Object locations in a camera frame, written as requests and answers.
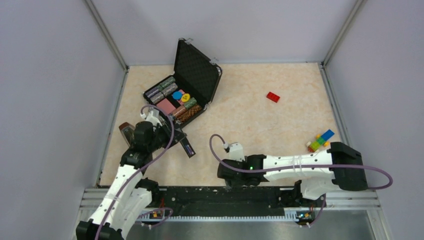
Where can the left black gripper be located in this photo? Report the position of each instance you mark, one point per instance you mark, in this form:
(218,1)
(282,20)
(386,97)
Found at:
(166,129)

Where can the black remote control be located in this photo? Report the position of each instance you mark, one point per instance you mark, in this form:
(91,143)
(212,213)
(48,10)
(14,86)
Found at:
(187,147)

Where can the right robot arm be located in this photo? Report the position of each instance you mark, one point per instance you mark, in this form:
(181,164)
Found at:
(337,168)

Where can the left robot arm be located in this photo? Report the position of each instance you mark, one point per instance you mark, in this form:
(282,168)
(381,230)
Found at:
(130,193)

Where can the pink playing card deck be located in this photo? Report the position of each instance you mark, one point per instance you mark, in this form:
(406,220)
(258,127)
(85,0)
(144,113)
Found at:
(166,106)

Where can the brown leather pouch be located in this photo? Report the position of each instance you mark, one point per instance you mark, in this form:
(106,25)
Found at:
(127,130)

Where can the blue round poker chip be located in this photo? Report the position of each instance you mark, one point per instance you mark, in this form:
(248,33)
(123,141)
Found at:
(177,95)

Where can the black poker chip case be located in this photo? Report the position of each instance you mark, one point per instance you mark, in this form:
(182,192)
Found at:
(194,73)

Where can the yellow round poker chip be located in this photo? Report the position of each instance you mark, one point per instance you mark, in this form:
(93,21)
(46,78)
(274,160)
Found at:
(185,97)

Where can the red toy brick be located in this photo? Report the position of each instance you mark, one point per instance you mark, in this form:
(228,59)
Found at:
(273,97)

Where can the toy brick train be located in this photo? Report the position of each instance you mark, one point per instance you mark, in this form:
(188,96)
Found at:
(321,140)

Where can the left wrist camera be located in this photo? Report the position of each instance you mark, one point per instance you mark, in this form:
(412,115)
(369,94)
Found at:
(153,116)

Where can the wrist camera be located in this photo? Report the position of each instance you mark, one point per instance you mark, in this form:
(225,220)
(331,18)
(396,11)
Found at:
(235,152)
(153,116)

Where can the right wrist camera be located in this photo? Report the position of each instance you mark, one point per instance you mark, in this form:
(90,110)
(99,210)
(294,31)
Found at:
(235,152)

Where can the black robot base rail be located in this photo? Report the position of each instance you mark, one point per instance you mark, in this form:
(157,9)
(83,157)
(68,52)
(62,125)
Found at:
(237,204)

